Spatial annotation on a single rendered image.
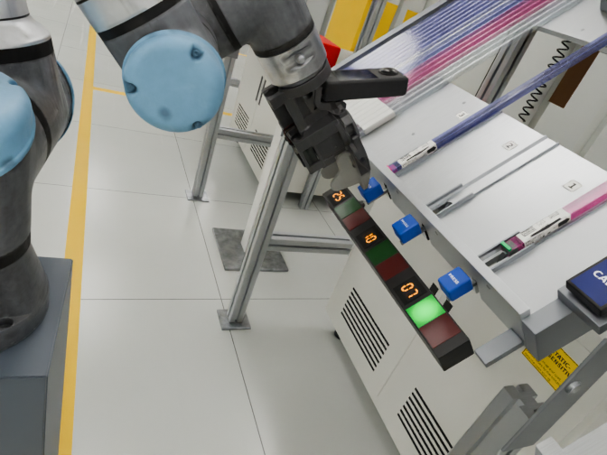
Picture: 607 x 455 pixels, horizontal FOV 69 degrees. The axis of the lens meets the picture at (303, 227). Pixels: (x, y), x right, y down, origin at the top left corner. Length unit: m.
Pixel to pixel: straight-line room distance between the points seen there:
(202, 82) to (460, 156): 0.43
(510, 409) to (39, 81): 0.60
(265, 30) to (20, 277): 0.34
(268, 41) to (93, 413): 0.89
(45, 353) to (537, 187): 0.58
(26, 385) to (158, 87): 0.31
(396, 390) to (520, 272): 0.69
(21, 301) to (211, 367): 0.80
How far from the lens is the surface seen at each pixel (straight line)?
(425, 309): 0.54
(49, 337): 0.53
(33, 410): 0.54
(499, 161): 0.66
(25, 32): 0.54
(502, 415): 0.56
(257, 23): 0.50
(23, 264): 0.50
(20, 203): 0.46
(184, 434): 1.12
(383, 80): 0.59
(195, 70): 0.35
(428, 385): 1.08
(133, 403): 1.16
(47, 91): 0.54
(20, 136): 0.43
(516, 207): 0.60
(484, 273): 0.52
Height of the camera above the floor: 0.94
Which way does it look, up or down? 29 degrees down
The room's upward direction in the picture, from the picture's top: 21 degrees clockwise
